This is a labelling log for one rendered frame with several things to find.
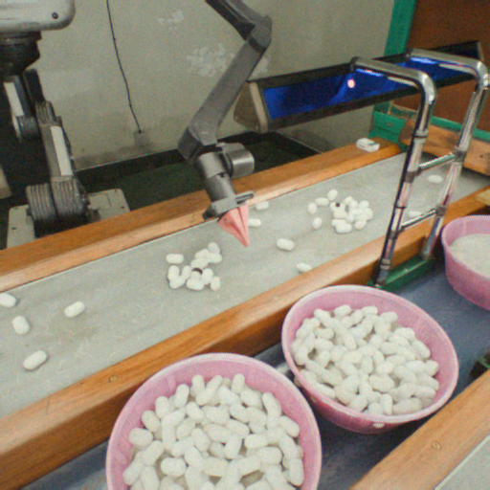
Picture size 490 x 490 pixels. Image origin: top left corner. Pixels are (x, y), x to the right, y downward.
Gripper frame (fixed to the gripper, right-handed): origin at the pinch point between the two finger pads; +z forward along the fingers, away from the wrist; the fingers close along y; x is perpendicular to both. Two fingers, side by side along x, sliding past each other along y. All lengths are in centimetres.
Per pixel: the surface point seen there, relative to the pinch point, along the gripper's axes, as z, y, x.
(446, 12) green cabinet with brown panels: -36, 78, -16
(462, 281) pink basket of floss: 26.5, 35.2, -12.0
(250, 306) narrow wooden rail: 12.1, -8.1, -5.6
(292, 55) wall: -135, 168, 121
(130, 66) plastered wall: -157, 58, 140
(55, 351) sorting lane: 4.8, -38.7, 4.1
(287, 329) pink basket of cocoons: 18.2, -5.8, -10.0
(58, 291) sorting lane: -6.7, -34.5, 13.5
